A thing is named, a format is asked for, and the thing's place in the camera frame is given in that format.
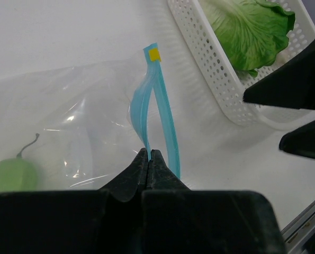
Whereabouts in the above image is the yellow zip slider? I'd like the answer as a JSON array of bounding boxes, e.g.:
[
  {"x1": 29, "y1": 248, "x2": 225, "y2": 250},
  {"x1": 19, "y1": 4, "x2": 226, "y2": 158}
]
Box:
[{"x1": 148, "y1": 48, "x2": 161, "y2": 62}]

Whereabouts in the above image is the fake green lettuce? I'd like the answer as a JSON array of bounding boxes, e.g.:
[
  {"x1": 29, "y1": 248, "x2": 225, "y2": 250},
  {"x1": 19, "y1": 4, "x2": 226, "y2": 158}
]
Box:
[{"x1": 199, "y1": 0, "x2": 296, "y2": 77}]

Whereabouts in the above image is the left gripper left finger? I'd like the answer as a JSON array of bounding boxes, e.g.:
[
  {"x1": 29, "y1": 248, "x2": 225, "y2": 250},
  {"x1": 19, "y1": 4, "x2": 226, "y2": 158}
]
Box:
[{"x1": 0, "y1": 148, "x2": 148, "y2": 253}]

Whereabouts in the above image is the aluminium mounting rail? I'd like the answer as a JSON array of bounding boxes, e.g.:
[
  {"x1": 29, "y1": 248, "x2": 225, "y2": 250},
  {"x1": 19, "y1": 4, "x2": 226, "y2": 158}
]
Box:
[{"x1": 281, "y1": 201, "x2": 315, "y2": 253}]

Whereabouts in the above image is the fake green pepper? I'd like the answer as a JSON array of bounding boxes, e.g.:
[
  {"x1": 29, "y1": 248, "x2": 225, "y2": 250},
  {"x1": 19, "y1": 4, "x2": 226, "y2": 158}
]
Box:
[{"x1": 0, "y1": 133, "x2": 40, "y2": 193}]

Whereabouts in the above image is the clear zip top bag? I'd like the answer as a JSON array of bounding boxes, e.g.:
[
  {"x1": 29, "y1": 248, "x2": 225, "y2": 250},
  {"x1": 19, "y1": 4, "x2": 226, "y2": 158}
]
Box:
[{"x1": 0, "y1": 43, "x2": 181, "y2": 191}]

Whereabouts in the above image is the white perforated basket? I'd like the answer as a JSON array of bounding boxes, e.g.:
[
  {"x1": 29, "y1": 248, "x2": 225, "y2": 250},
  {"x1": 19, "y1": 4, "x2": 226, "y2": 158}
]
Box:
[{"x1": 167, "y1": 1, "x2": 315, "y2": 130}]

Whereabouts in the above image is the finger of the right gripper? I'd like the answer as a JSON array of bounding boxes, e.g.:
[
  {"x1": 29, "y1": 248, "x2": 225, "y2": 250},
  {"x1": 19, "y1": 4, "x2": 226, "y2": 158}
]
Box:
[
  {"x1": 279, "y1": 120, "x2": 315, "y2": 159},
  {"x1": 243, "y1": 39, "x2": 315, "y2": 110}
]

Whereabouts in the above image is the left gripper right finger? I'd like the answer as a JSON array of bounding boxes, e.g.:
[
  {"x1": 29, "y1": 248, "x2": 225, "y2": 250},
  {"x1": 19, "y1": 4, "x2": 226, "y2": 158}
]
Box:
[{"x1": 141, "y1": 150, "x2": 284, "y2": 253}]

